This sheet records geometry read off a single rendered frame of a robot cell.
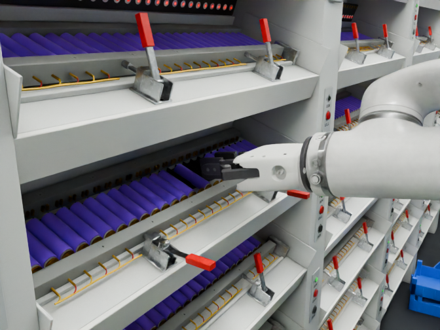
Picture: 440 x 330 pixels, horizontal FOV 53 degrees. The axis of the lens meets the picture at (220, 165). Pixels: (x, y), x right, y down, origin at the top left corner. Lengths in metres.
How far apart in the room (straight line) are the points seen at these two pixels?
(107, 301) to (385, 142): 0.35
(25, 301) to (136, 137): 0.18
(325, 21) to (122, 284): 0.57
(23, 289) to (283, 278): 0.61
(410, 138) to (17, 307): 0.42
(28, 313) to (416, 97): 0.46
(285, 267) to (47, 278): 0.57
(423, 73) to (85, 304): 0.44
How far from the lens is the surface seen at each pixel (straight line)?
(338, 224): 1.18
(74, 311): 0.49
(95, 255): 0.51
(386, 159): 0.53
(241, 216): 0.69
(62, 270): 0.49
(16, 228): 0.39
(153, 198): 0.63
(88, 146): 0.42
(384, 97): 0.57
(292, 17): 0.87
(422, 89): 0.56
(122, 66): 0.52
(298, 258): 0.97
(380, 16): 1.54
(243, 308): 0.82
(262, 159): 0.58
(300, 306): 1.03
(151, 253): 0.55
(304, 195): 0.72
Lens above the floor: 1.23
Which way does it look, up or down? 17 degrees down
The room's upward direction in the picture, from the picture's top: straight up
